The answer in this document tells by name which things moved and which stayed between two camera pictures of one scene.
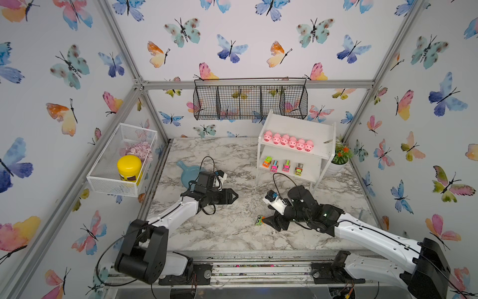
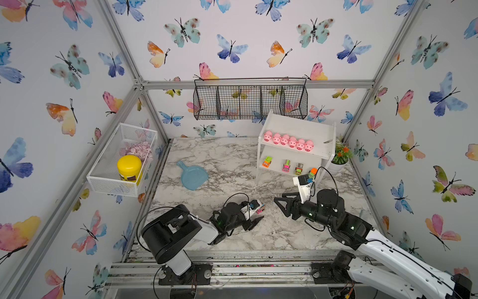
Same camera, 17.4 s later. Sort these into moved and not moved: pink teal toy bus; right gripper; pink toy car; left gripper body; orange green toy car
Moved: left gripper body; pink teal toy bus; right gripper
Not moved: orange green toy car; pink toy car
